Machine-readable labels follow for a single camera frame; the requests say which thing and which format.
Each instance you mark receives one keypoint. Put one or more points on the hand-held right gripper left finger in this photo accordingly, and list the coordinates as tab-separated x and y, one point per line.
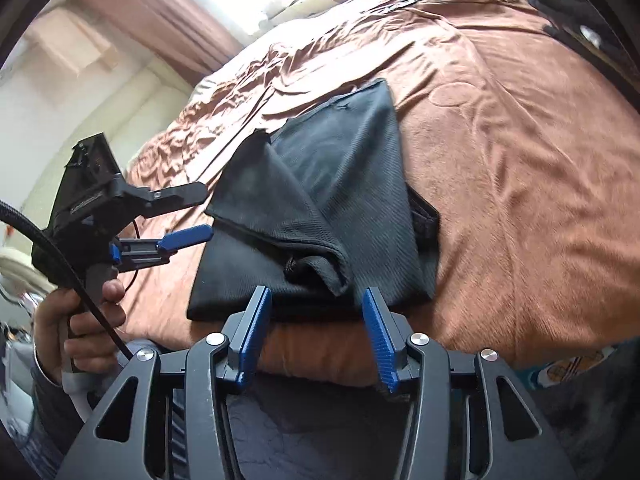
252	340

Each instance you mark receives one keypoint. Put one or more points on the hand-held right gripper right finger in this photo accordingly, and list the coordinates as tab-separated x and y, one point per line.
380	345

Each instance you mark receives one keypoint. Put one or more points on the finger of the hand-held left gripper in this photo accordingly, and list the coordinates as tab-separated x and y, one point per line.
190	235
180	195

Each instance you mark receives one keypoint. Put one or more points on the black tank top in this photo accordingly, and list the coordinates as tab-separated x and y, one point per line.
325	185

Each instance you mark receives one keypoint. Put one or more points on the stack of dark clothes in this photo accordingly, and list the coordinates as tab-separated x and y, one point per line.
590	30

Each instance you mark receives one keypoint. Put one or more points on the person's left forearm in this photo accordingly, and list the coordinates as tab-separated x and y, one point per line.
55	410

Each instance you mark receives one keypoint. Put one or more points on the person's left hand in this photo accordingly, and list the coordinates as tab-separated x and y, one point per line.
50	335

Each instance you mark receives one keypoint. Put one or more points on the cream padded headboard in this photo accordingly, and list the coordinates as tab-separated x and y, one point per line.
20	260

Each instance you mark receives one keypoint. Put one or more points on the beige hanging cloth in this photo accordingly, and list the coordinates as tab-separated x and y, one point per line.
75	40

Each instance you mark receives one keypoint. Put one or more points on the blue printed bed skirt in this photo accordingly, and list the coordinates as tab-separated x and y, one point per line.
560	370

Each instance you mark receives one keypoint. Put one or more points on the pink curtain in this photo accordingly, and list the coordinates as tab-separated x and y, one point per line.
165	10

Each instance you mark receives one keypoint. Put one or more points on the bed with brown sheet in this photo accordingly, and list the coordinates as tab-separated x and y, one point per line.
500	185

